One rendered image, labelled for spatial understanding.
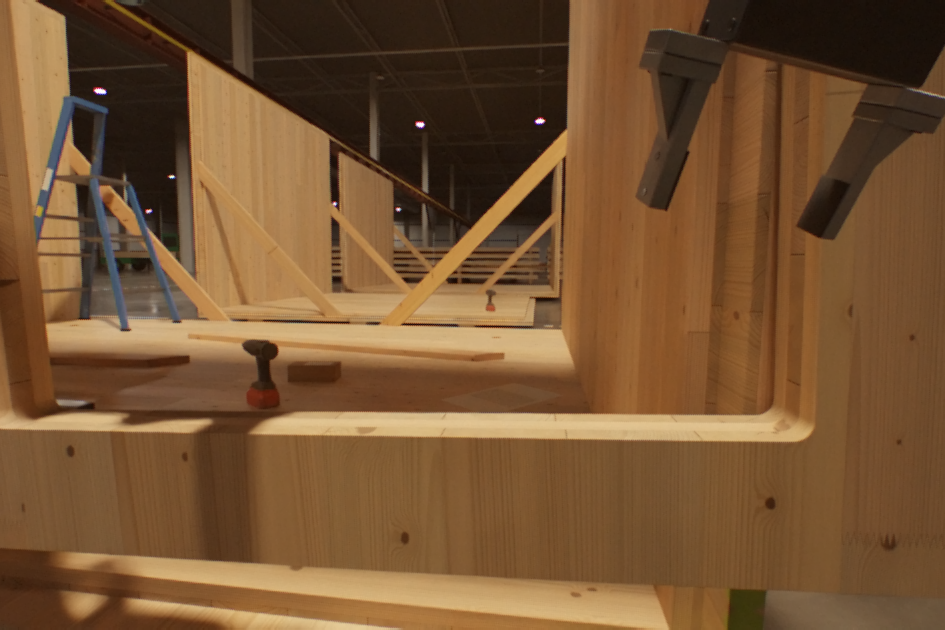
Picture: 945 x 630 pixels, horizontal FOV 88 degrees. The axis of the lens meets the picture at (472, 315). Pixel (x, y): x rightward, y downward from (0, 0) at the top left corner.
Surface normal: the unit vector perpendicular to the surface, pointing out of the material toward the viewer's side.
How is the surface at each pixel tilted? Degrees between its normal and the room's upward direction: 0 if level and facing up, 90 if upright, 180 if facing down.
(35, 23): 90
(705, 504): 90
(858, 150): 83
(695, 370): 90
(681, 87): 113
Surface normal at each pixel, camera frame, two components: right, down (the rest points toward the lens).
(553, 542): -0.13, 0.10
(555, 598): 0.01, -1.00
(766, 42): 0.09, 0.49
